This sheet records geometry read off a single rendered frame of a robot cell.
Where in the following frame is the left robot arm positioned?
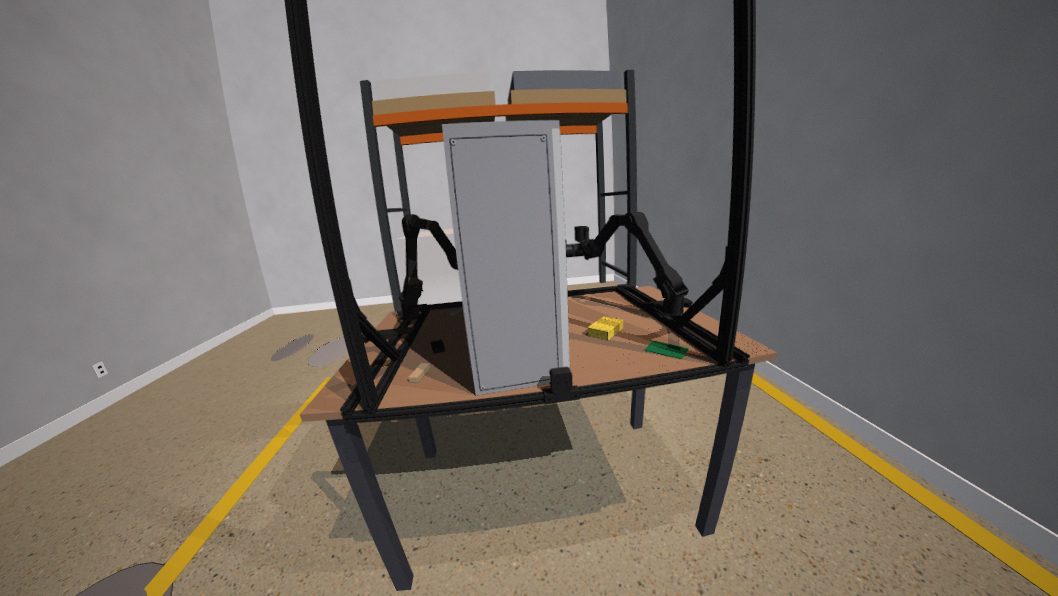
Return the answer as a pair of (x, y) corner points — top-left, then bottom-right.
(399, 214), (458, 321)

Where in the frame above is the yellow sponge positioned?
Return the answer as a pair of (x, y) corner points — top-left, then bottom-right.
(588, 317), (623, 340)

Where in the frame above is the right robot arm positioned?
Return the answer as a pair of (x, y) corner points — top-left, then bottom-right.
(574, 212), (689, 317)

